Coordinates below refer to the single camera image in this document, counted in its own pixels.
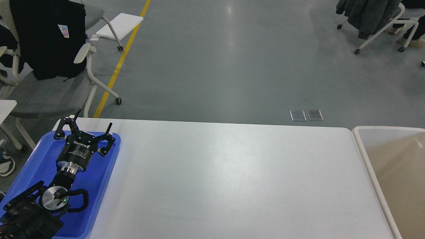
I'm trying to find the sneaker at left edge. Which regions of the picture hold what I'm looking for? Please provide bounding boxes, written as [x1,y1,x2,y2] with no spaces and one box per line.
[0,148,16,177]

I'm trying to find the grey office chair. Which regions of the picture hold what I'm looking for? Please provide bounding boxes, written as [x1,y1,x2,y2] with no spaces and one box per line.
[0,0,123,150]

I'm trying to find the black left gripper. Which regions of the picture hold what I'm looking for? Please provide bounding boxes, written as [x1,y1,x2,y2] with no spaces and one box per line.
[54,109,116,172]

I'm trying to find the left metal floor plate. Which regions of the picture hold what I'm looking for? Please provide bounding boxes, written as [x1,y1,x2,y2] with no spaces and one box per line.
[290,110,306,121]

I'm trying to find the blue plastic tray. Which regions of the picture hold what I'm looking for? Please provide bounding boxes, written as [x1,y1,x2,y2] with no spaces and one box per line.
[0,130,121,239]

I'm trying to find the right metal floor plate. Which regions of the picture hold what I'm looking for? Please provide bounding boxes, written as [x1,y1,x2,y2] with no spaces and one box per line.
[307,110,324,121]

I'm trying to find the seated person beige shoes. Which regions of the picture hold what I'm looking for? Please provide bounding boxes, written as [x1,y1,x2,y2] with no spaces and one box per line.
[388,24,425,47]

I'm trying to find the black jacket on chair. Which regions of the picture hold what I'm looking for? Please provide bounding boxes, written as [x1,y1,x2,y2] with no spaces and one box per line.
[1,0,87,80]

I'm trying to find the white chair with dark coat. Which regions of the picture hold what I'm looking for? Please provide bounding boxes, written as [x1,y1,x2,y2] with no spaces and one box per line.
[337,2,420,55]

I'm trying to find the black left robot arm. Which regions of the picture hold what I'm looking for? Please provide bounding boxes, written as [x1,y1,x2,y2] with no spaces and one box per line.
[1,110,116,239]

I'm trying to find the dark grey hanging coat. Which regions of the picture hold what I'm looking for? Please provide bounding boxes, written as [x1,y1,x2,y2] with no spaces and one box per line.
[336,0,400,40]

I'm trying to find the metal floor plate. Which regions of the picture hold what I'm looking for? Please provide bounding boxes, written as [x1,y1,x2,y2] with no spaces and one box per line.
[290,110,306,121]
[307,110,324,121]

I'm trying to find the beige plastic bin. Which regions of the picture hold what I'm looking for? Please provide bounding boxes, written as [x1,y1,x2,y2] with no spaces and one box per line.
[352,126,425,239]

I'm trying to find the white side table corner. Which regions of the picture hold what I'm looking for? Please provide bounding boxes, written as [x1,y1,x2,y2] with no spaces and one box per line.
[0,100,17,124]

